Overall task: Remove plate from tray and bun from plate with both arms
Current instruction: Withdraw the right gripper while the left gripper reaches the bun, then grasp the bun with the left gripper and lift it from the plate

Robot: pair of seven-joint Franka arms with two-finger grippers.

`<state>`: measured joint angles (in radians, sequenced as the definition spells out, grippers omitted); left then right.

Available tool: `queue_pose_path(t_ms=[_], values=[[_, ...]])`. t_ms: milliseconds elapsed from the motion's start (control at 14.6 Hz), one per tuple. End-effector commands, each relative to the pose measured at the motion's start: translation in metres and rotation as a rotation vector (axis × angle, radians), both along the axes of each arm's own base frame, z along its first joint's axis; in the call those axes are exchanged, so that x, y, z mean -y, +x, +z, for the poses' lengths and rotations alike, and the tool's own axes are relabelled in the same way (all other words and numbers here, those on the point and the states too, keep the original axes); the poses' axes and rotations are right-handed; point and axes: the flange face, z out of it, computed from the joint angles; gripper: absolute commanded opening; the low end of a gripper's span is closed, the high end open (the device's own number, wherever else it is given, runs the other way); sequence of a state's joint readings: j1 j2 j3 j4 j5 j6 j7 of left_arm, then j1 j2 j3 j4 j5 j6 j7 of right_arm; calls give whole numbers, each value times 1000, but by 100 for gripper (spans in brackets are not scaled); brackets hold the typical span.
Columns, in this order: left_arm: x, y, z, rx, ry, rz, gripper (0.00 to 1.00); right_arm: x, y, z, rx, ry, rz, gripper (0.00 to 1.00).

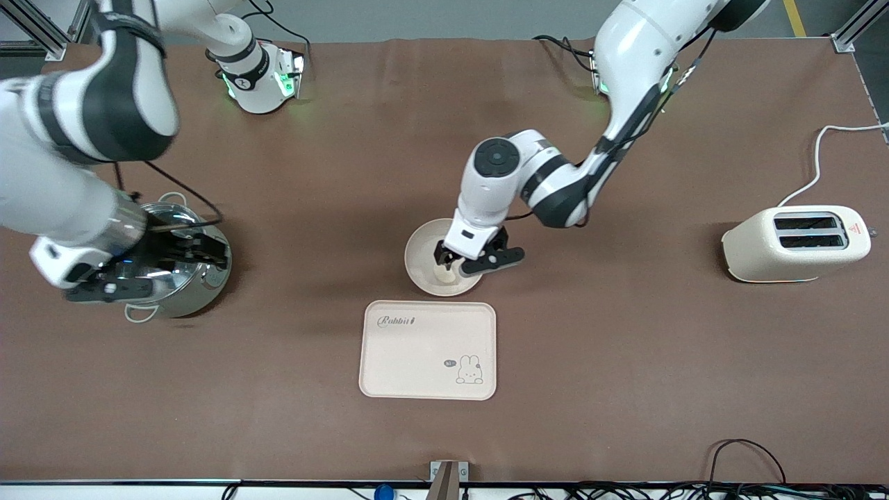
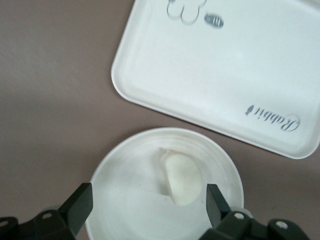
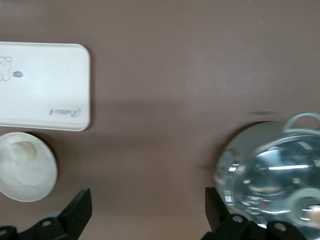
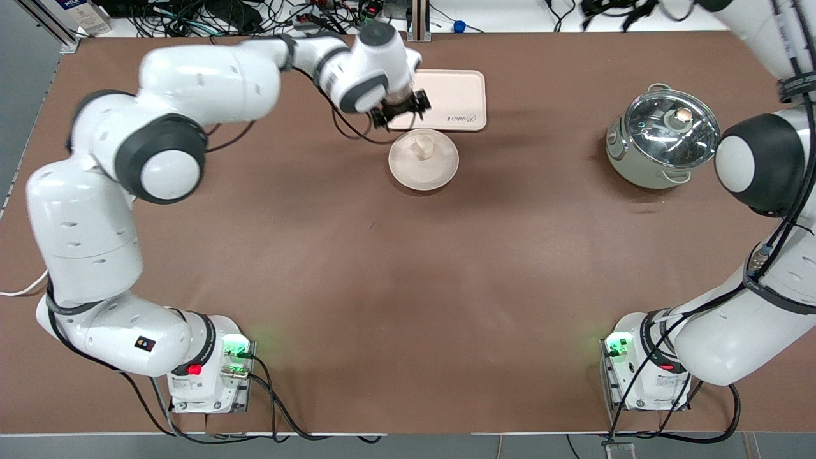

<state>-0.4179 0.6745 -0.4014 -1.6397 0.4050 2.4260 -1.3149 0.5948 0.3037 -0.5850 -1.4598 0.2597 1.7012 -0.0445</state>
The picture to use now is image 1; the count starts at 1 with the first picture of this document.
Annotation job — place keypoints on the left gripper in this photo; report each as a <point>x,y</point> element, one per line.
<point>444,253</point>

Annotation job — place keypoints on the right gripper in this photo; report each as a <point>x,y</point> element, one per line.
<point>182,248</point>

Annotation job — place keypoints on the white steamed bun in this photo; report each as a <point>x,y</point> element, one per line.
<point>446,276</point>

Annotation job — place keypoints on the cream round bowl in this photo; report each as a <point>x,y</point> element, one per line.
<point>424,271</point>

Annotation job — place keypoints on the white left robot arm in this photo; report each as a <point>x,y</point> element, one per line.
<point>555,180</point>

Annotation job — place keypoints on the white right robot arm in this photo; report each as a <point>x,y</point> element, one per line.
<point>42,180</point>

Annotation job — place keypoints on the glass pot lid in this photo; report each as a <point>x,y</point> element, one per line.
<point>177,285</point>

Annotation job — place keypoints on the stainless steel pot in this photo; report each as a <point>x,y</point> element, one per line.
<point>201,292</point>

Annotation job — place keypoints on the beige rabbit print tray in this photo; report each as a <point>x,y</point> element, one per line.
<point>417,354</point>

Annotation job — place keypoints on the brown table cover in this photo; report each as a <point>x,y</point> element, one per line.
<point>625,312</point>

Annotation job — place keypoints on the base connector box green light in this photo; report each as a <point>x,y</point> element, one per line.
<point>292,76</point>
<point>596,69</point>

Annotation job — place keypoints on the blue round object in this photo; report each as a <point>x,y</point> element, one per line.
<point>383,492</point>

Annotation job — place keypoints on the white two-slot toaster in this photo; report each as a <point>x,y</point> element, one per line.
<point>757,250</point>

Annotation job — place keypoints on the metal table edge bracket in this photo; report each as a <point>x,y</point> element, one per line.
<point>448,479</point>

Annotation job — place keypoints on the aluminium frame post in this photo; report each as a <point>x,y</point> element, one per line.
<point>42,31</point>
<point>851,31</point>

